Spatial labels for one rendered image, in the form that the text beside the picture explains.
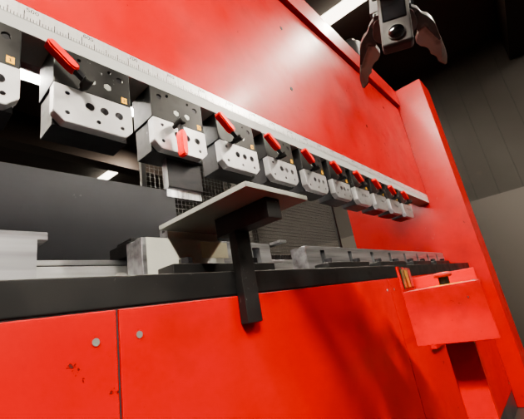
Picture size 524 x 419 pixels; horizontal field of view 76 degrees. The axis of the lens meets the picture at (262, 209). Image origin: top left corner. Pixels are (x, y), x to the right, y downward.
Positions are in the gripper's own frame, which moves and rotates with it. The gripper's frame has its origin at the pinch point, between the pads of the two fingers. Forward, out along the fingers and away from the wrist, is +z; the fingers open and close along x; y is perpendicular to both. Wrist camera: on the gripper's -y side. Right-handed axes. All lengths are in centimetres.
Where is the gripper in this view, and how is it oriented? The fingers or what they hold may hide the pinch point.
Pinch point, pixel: (402, 79)
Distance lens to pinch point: 75.8
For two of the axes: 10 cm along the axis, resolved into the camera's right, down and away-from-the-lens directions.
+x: -8.9, 1.4, 4.4
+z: 4.3, 5.9, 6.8
